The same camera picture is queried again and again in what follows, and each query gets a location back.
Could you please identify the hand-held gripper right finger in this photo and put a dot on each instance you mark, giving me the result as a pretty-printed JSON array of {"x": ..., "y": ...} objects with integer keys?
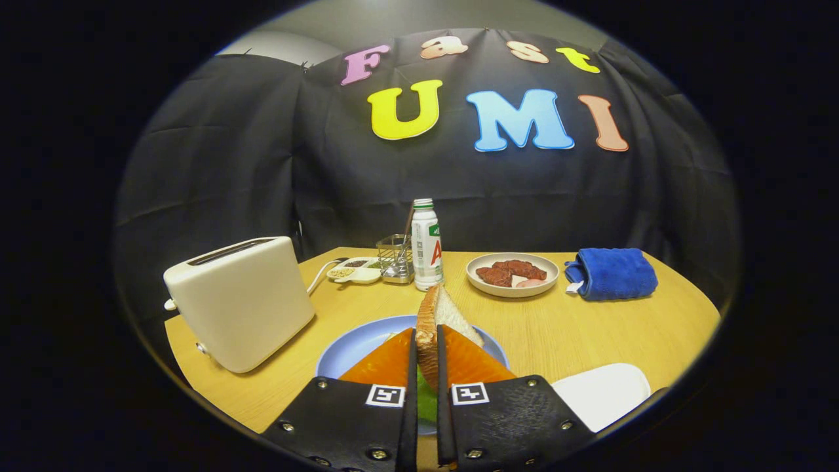
[{"x": 518, "y": 423}]

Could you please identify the green lettuce leaf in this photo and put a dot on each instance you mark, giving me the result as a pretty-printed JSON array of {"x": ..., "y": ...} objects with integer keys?
[{"x": 427, "y": 403}]

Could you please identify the thin utensil stick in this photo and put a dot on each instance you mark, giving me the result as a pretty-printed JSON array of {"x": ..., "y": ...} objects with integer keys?
[{"x": 408, "y": 229}]

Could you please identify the long brown meat piece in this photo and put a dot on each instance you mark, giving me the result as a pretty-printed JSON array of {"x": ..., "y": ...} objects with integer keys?
[{"x": 521, "y": 269}]

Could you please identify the beige round plate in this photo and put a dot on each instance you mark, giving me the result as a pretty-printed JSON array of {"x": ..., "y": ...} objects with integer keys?
[{"x": 478, "y": 285}]

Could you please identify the black backdrop cloth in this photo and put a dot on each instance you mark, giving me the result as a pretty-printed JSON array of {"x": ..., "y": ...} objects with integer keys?
[{"x": 249, "y": 170}]

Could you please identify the pink ham slice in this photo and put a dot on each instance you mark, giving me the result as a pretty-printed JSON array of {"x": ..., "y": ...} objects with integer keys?
[{"x": 529, "y": 283}]

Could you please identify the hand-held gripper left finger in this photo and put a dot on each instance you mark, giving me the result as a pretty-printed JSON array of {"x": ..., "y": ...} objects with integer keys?
[{"x": 347, "y": 426}]

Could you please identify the blue folded towel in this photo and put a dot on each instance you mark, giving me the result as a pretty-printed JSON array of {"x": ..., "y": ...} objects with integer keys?
[{"x": 616, "y": 275}]

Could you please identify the white drink bottle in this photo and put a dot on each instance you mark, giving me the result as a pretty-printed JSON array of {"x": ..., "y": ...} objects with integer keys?
[{"x": 426, "y": 252}]

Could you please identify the blue round plate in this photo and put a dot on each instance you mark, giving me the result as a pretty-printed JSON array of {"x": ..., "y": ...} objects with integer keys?
[{"x": 354, "y": 344}]

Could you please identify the white square plate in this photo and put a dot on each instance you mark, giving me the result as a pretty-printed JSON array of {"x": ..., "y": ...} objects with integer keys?
[{"x": 603, "y": 393}]

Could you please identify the clear utensil holder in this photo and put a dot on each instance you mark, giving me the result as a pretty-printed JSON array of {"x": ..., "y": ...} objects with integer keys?
[{"x": 393, "y": 262}]

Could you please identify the white toaster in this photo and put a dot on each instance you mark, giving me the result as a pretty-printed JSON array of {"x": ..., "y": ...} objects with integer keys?
[{"x": 242, "y": 308}]

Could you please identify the small brown meat piece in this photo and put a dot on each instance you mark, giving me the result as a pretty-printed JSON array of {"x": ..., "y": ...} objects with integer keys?
[{"x": 495, "y": 276}]

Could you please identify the toasted bread slice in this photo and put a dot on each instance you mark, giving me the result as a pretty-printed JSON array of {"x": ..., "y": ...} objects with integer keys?
[{"x": 429, "y": 321}]

